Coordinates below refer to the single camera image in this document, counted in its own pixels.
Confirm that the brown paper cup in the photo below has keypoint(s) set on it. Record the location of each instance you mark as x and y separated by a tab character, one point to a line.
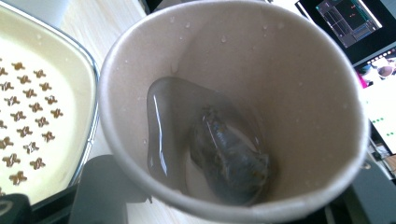
249	56

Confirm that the wet tea bag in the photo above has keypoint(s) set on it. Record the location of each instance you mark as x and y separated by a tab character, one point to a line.
232	155

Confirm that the bright screen monitor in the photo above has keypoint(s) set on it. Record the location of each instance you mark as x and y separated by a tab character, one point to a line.
383	102

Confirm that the dark screen monitor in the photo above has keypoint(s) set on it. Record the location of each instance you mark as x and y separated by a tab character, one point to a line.
348	18

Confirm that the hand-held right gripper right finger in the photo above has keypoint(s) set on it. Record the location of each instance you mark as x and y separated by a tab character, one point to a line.
370	199

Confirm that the beige strainer container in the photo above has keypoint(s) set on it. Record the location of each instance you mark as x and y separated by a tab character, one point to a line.
46	62

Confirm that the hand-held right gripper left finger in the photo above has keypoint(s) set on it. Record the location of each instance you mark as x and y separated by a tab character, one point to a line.
102	193

